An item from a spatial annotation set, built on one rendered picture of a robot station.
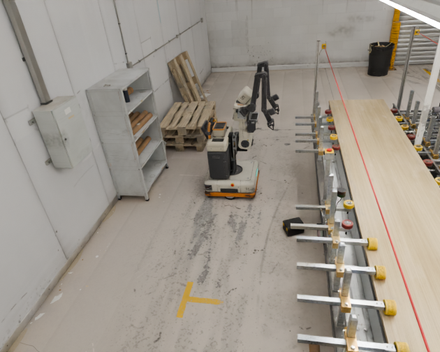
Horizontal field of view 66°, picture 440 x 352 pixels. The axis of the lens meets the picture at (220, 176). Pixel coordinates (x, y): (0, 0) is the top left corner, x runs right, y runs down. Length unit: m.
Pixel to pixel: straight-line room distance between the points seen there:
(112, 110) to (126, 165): 0.75
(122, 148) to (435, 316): 3.52
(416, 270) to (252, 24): 8.36
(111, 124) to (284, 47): 6.66
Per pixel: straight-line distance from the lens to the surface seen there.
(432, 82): 3.80
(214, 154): 4.15
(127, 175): 4.56
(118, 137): 4.32
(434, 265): 2.57
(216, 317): 3.21
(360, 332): 2.45
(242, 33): 10.01
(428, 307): 2.32
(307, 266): 2.27
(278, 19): 9.88
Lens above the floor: 2.60
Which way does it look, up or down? 32 degrees down
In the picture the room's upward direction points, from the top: 6 degrees counter-clockwise
